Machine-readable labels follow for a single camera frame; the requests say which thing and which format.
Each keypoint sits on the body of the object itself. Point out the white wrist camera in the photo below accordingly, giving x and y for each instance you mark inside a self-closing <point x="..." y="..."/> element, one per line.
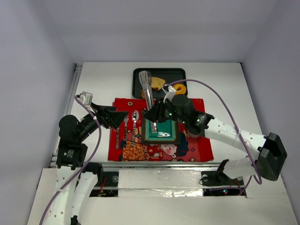
<point x="169" y="92"/>
<point x="85" y="98"/>

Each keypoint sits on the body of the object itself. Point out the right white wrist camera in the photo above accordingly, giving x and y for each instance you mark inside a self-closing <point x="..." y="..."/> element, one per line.
<point x="169" y="92"/>

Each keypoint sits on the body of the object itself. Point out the purple grey cup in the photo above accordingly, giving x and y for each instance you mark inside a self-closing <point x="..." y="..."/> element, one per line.
<point x="190" y="134"/>

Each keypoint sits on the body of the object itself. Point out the black rectangular baking tray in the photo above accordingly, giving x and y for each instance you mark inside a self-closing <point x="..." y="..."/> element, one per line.
<point x="168" y="74"/>

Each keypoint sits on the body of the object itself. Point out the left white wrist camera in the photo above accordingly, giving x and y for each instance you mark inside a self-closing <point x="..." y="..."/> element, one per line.
<point x="85" y="98"/>

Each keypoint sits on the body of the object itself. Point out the toasted bread slice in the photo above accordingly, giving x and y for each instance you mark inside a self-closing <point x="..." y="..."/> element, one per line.
<point x="157" y="83"/>

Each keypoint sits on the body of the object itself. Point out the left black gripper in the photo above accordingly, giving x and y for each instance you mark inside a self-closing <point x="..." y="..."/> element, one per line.
<point x="101" y="116"/>

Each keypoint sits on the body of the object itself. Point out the red illustrated placemat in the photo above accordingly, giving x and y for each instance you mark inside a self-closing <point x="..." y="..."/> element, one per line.
<point x="188" y="150"/>

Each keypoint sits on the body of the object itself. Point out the square teal ceramic plate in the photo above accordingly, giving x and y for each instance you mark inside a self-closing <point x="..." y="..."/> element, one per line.
<point x="168" y="132"/>

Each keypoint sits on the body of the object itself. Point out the patterned handle spoon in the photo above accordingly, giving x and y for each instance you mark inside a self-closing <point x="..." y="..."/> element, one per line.
<point x="135" y="118"/>

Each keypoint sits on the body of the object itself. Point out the metal kitchen tongs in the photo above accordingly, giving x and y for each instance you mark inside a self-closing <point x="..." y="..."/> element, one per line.
<point x="145" y="81"/>

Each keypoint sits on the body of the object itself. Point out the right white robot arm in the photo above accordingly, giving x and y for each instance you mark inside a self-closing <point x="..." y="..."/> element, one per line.
<point x="266" y="153"/>

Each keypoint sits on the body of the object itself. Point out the small brown bread roll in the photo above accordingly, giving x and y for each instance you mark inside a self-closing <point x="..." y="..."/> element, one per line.
<point x="142" y="94"/>

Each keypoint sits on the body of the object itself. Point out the patterned handle fork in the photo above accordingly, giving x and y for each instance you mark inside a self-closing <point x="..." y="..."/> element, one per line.
<point x="125" y="130"/>

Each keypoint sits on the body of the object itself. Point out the glazed orange donut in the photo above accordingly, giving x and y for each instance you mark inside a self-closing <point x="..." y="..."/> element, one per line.
<point x="180" y="89"/>

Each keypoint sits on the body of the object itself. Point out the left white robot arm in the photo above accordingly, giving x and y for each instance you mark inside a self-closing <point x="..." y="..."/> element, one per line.
<point x="76" y="174"/>

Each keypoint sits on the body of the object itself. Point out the patterned handle table knife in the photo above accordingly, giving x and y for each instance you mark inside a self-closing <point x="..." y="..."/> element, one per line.
<point x="117" y="138"/>

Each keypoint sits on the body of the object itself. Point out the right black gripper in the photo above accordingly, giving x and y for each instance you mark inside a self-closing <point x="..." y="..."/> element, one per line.
<point x="161" y="112"/>

